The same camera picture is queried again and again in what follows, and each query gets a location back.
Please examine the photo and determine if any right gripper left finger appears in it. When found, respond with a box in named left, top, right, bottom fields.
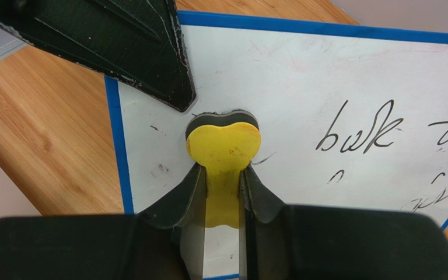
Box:
left=136, top=163, right=207, bottom=279

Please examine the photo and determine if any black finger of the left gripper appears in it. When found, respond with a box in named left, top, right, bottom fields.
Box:
left=0, top=0, right=196, bottom=112

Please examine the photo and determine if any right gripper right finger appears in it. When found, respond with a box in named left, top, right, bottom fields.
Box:
left=239, top=166, right=289, bottom=279

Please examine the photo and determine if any yellow bone-shaped eraser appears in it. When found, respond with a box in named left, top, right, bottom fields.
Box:
left=185, top=110, right=261, bottom=229

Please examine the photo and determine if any blue framed whiteboard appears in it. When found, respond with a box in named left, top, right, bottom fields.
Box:
left=104, top=10, right=448, bottom=280

